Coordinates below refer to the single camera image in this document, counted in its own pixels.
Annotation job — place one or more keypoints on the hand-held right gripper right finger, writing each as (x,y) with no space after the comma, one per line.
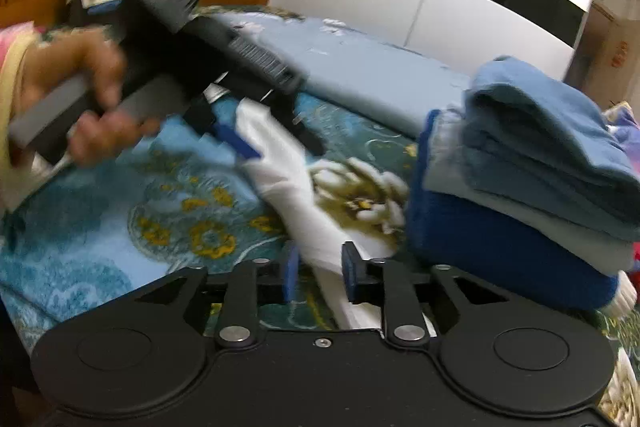
(352,277)

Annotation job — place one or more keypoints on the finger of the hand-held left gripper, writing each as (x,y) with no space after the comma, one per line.
(240,147)
(305,134)

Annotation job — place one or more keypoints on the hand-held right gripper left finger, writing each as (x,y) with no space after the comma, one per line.
(290,274)

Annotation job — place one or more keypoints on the white knit sweater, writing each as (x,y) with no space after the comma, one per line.
(300,197)

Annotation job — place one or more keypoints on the person's left hand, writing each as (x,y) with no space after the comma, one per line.
(65,57)

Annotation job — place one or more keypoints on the blue folded cloth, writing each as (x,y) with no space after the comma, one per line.
(102,8)

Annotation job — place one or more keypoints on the light blue daisy quilt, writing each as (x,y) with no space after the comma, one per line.
(360,72)

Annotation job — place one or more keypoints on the blue floral blanket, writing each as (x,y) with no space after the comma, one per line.
(100,187)

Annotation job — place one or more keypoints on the pale blue folded garment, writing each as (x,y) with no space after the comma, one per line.
(450,157)

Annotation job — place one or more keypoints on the royal blue folded garment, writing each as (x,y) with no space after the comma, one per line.
(500,257)

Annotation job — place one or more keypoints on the steel blue folded garment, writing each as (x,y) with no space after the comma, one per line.
(540,122)

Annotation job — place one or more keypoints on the white tasselled cloth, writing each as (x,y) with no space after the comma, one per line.
(620,294)

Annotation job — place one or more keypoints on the beige patterned cloth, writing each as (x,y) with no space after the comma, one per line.
(622,382)

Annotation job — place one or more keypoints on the colourful floral blanket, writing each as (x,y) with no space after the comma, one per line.
(625,122)

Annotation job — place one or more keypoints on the cardboard box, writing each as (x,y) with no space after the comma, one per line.
(610,52)

